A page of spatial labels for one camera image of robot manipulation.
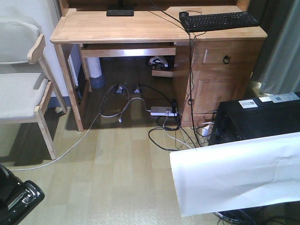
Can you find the black orange stapler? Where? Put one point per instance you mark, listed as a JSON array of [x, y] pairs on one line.
[[17, 198]]

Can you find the wooden chair grey cushion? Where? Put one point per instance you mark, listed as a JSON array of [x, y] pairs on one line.
[[24, 96]]

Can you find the wooden computer desk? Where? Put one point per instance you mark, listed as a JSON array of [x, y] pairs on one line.
[[218, 67]]

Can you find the white power strip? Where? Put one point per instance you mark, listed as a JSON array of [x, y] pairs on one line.
[[163, 111]]

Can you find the white paper sheet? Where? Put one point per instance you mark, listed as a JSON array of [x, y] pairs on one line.
[[237, 175]]

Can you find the black computer tower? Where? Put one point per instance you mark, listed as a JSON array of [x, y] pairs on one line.
[[257, 117]]

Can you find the black monitor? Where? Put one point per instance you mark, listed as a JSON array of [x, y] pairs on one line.
[[121, 8]]

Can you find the black keyboard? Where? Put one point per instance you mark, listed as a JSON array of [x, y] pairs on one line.
[[212, 22]]

